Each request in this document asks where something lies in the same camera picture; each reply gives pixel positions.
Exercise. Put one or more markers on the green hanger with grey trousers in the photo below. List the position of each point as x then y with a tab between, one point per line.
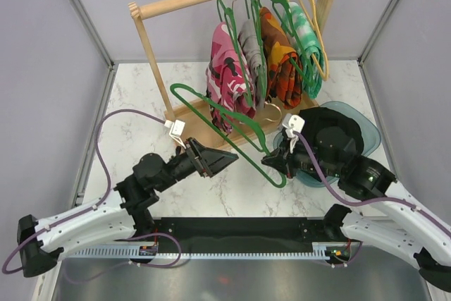
252	9

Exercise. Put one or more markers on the orange patterned trousers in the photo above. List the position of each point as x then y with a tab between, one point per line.
283	80

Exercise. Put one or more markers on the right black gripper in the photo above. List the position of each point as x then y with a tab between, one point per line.
278	161

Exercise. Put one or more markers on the green hanger with pink trousers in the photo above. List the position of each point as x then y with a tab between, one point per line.
226	14

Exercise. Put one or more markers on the green white tie-dye trousers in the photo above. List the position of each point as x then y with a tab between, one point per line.
307	46

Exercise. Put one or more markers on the blue transparent plastic bin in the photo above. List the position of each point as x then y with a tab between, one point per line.
370	132

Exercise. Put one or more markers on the pink camouflage trousers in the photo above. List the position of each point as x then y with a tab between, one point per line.
227	74

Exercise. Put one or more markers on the green hanger with tie-dye trousers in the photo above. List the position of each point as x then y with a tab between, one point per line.
285	12

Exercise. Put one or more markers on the yellow hanger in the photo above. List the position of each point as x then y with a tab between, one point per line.
312	19

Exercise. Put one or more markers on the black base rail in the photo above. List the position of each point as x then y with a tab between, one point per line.
242	237

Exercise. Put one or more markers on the black trousers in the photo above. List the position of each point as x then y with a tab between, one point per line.
331	135

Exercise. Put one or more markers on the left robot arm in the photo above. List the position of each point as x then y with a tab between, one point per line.
120	214

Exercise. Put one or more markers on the green hanger with black trousers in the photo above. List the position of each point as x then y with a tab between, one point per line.
234	120

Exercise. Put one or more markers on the grey trousers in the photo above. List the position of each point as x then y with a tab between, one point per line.
252	51

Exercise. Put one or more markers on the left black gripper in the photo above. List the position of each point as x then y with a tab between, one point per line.
211	161

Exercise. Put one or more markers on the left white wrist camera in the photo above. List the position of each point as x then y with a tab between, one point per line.
175	131

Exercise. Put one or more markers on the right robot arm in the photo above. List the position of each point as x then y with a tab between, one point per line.
377	209

